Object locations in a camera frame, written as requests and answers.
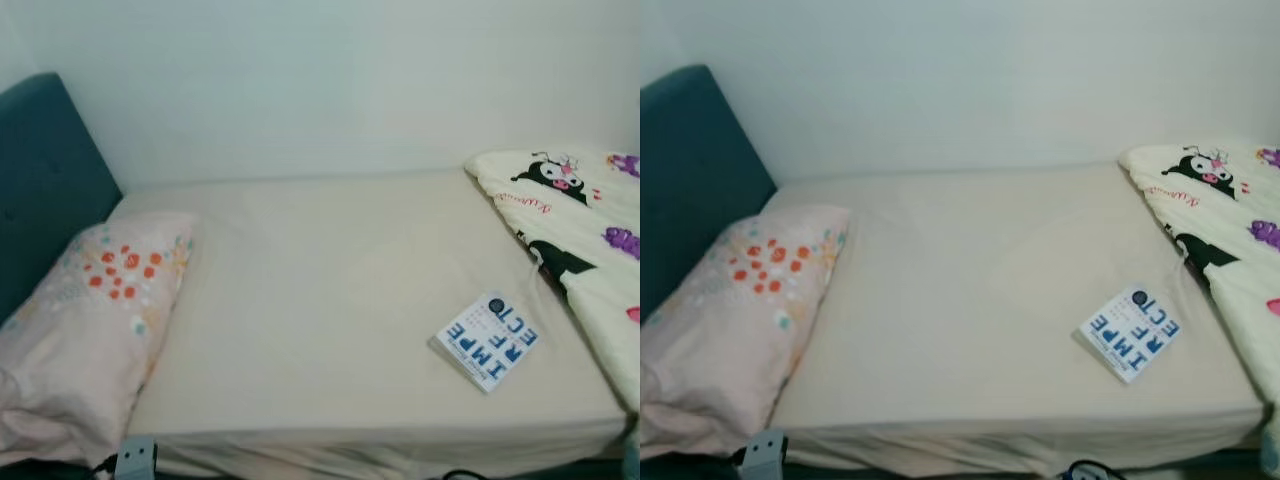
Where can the white book blue letters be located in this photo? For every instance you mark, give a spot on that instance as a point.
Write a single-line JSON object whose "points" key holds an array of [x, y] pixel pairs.
{"points": [[485, 345], [1130, 335]]}

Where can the cream cartoon print quilt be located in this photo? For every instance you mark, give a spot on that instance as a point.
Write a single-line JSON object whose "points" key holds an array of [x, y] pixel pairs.
{"points": [[1240, 230], [590, 230]]}

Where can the blue fabric headboard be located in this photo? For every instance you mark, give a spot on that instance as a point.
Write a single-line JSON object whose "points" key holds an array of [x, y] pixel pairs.
{"points": [[695, 160], [45, 170]]}

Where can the cream sheeted mattress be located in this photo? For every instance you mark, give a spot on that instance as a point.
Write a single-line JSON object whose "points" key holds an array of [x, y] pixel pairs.
{"points": [[320, 280], [970, 270]]}

